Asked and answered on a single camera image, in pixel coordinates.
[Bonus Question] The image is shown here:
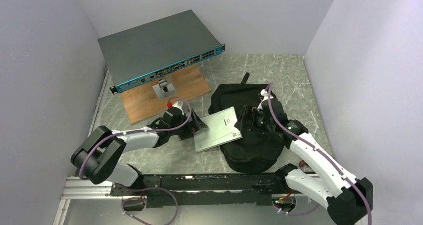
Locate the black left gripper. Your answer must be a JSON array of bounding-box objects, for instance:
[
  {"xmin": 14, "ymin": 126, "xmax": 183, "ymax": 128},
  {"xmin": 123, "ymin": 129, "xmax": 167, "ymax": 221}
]
[{"xmin": 170, "ymin": 108, "xmax": 208, "ymax": 140}]

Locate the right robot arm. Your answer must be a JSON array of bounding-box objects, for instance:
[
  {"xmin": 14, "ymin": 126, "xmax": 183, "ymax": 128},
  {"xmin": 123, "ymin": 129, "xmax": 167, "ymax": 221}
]
[{"xmin": 235, "ymin": 97, "xmax": 373, "ymax": 225}]

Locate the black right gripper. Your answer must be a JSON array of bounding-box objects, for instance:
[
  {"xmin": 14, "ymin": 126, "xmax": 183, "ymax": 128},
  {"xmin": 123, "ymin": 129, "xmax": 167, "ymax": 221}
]
[{"xmin": 234, "ymin": 104, "xmax": 275, "ymax": 134}]

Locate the black student backpack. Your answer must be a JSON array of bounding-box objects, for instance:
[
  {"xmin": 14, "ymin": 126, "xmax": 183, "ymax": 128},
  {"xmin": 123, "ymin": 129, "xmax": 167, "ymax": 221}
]
[{"xmin": 208, "ymin": 73, "xmax": 287, "ymax": 174}]

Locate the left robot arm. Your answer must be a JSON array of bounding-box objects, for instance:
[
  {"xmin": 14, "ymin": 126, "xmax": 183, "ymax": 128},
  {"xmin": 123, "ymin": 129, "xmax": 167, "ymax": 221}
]
[{"xmin": 70, "ymin": 107, "xmax": 207, "ymax": 195}]

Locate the metal switch stand bracket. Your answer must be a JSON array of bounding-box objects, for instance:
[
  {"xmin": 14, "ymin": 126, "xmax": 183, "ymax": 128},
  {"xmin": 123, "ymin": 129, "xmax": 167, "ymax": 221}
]
[{"xmin": 152, "ymin": 79, "xmax": 176, "ymax": 100}]

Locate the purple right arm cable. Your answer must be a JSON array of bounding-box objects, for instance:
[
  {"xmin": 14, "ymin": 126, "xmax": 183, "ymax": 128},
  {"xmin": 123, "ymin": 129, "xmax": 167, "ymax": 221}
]
[{"xmin": 266, "ymin": 82, "xmax": 374, "ymax": 225}]

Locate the wooden base board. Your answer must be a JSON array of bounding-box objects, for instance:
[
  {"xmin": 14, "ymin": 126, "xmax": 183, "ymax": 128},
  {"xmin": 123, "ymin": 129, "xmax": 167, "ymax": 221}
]
[{"xmin": 120, "ymin": 65, "xmax": 212, "ymax": 125}]

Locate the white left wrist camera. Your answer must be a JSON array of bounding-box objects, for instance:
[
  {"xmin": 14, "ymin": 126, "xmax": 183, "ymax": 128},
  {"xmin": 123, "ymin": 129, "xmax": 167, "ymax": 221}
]
[{"xmin": 167, "ymin": 100, "xmax": 185, "ymax": 115}]

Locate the grey notebook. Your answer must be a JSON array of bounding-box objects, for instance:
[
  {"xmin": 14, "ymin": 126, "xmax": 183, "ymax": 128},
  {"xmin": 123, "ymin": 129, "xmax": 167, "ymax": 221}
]
[{"xmin": 194, "ymin": 107, "xmax": 242, "ymax": 152}]

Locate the grey network switch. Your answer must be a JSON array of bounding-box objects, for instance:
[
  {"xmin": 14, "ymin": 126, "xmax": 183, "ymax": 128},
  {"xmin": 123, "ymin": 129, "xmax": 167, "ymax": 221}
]
[{"xmin": 98, "ymin": 9, "xmax": 225, "ymax": 94}]

